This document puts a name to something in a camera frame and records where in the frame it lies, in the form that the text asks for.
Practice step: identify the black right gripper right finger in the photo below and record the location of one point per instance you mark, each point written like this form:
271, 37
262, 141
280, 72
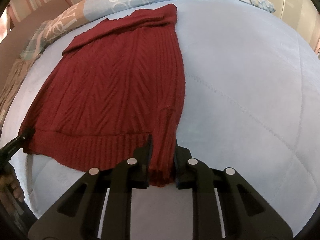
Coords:
225, 205

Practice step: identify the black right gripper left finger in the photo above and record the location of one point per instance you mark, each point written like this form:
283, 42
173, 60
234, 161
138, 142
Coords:
98, 205

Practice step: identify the red knitted sweater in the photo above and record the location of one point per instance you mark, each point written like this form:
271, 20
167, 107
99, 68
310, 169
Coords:
117, 85

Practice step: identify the person's left hand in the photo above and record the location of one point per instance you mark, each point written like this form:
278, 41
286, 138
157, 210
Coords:
10, 186

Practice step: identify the brown pillow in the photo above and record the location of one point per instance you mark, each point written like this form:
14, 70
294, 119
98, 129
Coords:
13, 83

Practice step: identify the pink bed headboard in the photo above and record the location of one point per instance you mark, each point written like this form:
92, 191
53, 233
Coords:
17, 39

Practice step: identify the light blue bed sheet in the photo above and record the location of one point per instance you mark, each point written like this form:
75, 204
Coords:
251, 103

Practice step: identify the patterned blue white quilt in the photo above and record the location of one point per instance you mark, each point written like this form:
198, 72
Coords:
87, 11

